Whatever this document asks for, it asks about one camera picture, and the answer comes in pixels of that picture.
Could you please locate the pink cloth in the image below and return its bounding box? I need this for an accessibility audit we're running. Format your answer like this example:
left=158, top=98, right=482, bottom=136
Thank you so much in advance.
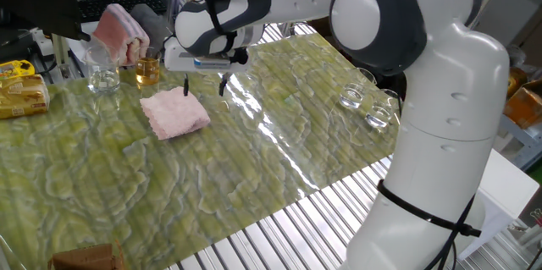
left=139, top=85, right=212, bottom=141

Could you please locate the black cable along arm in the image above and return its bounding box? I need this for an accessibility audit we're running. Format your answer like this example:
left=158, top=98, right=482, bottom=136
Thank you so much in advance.
left=423, top=193, right=478, bottom=270

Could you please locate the orange carton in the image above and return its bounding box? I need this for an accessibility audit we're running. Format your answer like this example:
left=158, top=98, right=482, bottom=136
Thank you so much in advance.
left=502, top=79, right=542, bottom=130

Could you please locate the black keyboard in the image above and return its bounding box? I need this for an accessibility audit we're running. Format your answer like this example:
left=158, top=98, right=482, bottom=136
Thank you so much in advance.
left=77, top=0, right=169, bottom=24

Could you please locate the yellow packaged box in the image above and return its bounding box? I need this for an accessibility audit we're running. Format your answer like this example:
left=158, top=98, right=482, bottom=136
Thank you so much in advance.
left=0, top=74, right=51, bottom=120

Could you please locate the yellow snack package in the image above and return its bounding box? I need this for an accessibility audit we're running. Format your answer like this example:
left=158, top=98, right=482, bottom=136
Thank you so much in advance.
left=0, top=59, right=36, bottom=81

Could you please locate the golden bread bag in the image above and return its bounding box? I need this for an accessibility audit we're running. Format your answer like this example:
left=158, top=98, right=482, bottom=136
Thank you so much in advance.
left=507, top=66, right=529, bottom=98

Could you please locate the grey rolled towel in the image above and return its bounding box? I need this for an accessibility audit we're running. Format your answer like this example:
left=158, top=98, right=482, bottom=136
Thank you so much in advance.
left=130, top=3, right=175, bottom=53

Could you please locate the white power strip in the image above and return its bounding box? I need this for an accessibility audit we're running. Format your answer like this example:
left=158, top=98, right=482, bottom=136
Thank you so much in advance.
left=28, top=27, right=54, bottom=58

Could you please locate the glass beaker with water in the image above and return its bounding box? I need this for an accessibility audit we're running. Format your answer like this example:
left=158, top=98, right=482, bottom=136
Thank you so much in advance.
left=83, top=45, right=122, bottom=95

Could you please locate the brown cardboard box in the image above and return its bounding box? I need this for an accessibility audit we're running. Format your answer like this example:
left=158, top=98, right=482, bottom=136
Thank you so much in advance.
left=47, top=240, right=126, bottom=270

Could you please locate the short aluminium frame post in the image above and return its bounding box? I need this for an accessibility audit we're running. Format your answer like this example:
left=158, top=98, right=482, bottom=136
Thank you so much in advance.
left=50, top=32, right=74, bottom=80

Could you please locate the green marbled table mat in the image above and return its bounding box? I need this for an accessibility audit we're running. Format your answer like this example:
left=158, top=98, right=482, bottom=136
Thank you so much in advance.
left=0, top=32, right=401, bottom=270

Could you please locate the pink striped towel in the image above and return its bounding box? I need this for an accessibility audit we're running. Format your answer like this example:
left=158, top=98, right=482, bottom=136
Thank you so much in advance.
left=91, top=3, right=151, bottom=67

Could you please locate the glass beaker with amber liquid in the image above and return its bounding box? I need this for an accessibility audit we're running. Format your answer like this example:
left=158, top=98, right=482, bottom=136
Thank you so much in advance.
left=134, top=46, right=163, bottom=86

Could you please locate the black cable tie strap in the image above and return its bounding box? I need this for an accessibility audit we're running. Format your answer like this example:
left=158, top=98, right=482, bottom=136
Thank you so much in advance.
left=375, top=179, right=483, bottom=238

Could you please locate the small clear glass beaker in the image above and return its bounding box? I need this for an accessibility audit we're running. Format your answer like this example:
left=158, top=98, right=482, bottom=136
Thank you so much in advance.
left=338, top=66, right=378, bottom=110
left=364, top=87, right=402, bottom=129

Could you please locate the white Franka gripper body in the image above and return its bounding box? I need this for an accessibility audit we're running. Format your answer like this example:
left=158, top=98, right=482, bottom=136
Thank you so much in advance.
left=163, top=36, right=253, bottom=73

